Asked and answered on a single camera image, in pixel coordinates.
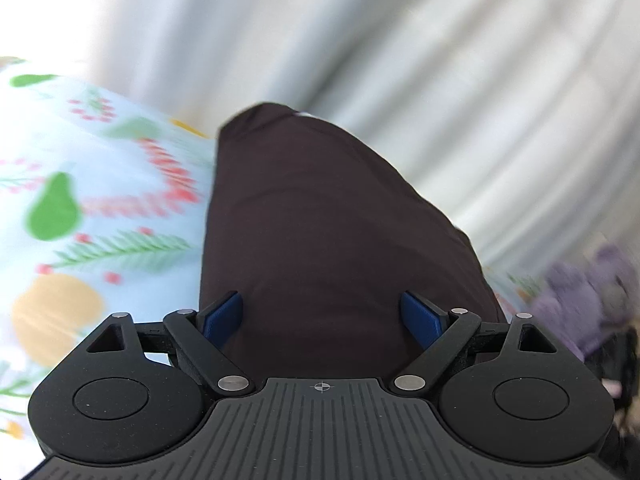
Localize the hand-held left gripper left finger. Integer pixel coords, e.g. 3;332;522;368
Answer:
86;291;256;395

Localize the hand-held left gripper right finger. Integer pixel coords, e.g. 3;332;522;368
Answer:
392;290;558;395

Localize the dark brown garment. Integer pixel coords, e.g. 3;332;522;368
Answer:
199;102;508;382

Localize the leaf and fruit printed bedsheet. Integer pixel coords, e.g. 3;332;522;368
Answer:
0;56;217;461

